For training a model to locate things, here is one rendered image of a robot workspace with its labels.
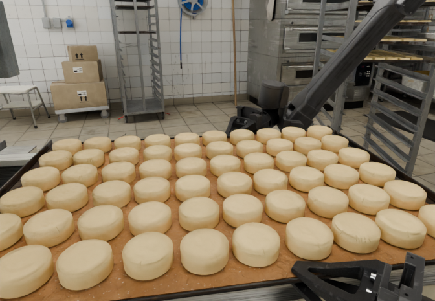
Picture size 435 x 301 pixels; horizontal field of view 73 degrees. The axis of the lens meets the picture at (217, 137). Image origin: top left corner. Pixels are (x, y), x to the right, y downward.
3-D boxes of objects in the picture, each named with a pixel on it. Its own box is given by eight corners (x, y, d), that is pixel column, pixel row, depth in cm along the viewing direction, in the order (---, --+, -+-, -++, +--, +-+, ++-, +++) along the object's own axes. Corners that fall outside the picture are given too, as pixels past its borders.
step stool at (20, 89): (51, 117, 384) (43, 82, 368) (37, 128, 343) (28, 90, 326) (13, 118, 377) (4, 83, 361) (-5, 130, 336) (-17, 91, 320)
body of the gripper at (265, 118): (234, 106, 69) (250, 100, 75) (234, 145, 73) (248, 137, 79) (258, 111, 66) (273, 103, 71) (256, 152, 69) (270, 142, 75)
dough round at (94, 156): (83, 157, 54) (81, 147, 53) (109, 158, 54) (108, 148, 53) (68, 169, 49) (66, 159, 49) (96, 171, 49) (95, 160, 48)
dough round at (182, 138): (195, 139, 62) (195, 131, 62) (202, 148, 58) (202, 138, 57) (172, 142, 61) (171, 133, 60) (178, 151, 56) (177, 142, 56)
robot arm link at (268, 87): (303, 135, 75) (292, 121, 82) (315, 92, 69) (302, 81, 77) (257, 132, 73) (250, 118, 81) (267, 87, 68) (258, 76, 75)
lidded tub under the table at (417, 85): (396, 88, 444) (400, 70, 435) (421, 87, 456) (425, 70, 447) (419, 94, 410) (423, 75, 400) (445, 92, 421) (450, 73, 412)
